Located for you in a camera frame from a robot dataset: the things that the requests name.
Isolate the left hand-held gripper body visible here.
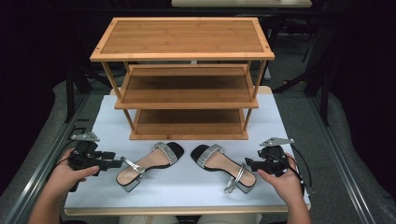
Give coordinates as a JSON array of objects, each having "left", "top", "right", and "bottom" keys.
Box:
[{"left": 67, "top": 132, "right": 104, "bottom": 172}]

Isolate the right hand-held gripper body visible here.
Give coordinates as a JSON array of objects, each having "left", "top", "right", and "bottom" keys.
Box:
[{"left": 257, "top": 137, "right": 295, "bottom": 178}]

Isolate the black silver heeled sandal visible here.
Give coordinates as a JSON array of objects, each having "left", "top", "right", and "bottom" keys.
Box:
[
  {"left": 190, "top": 143, "right": 258, "bottom": 195},
  {"left": 116, "top": 141, "right": 185, "bottom": 193}
]

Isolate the three-tier wooden shoe rack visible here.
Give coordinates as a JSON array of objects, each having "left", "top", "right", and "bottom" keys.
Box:
[{"left": 90, "top": 16, "right": 276, "bottom": 141}]

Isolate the person's right hand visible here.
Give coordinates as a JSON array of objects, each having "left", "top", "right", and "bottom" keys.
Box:
[{"left": 256, "top": 153, "right": 305, "bottom": 207}]

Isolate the person's left hand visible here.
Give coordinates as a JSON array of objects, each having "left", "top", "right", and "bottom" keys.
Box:
[{"left": 49, "top": 148, "right": 101, "bottom": 196}]

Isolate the black metal stand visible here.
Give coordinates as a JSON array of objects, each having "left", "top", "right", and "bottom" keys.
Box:
[
  {"left": 63, "top": 60, "right": 114, "bottom": 124},
  {"left": 273, "top": 29, "right": 332, "bottom": 128}
]

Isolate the aluminium floor rail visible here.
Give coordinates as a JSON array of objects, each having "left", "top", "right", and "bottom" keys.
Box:
[
  {"left": 2, "top": 92, "right": 92, "bottom": 224},
  {"left": 307, "top": 95, "right": 378, "bottom": 224}
]

